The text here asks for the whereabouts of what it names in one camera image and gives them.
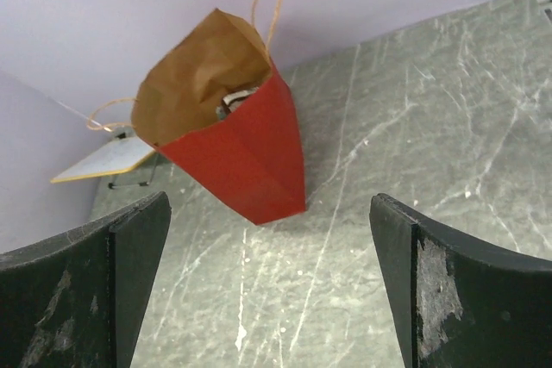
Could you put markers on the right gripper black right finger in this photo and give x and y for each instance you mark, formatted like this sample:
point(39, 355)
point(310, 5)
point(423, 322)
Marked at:
point(456, 300)

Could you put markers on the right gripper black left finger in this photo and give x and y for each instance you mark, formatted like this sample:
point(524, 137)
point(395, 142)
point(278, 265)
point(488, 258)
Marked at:
point(78, 299)

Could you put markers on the red brown paper bag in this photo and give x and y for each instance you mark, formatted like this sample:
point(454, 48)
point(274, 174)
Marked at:
point(252, 161)

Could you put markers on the white board yellow edge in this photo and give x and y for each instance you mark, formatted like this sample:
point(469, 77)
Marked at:
point(115, 157)

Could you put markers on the black white snack packet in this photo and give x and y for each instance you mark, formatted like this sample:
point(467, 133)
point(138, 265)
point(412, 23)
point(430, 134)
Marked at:
point(231, 102)

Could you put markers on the black wire board stand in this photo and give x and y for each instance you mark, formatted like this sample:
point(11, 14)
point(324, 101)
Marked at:
point(150, 164)

